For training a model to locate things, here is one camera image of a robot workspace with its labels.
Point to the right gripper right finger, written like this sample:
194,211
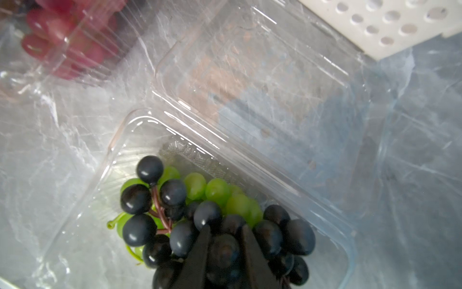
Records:
257,274

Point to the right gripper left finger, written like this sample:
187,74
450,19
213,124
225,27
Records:
193,273

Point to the small black grape bunch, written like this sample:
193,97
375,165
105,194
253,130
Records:
284,241

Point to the small green grape bunch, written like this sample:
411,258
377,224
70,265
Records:
230,198

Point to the clear clamshell container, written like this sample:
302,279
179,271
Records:
22,75
263,95

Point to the red grape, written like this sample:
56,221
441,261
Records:
72,37

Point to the white perforated plastic basket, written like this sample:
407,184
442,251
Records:
383,28

